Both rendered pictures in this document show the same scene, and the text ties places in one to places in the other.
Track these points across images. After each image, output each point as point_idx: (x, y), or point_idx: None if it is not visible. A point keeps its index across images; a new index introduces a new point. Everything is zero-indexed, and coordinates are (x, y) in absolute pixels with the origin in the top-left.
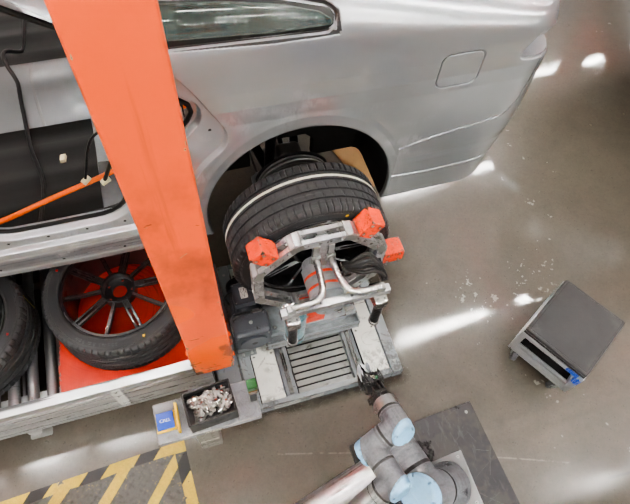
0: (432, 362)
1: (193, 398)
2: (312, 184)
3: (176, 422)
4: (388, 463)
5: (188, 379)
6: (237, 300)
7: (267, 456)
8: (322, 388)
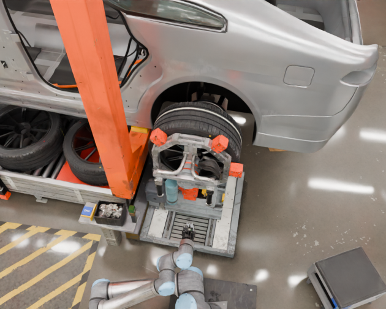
0: (255, 261)
1: (103, 204)
2: (198, 113)
3: None
4: (167, 272)
5: None
6: None
7: (136, 264)
8: None
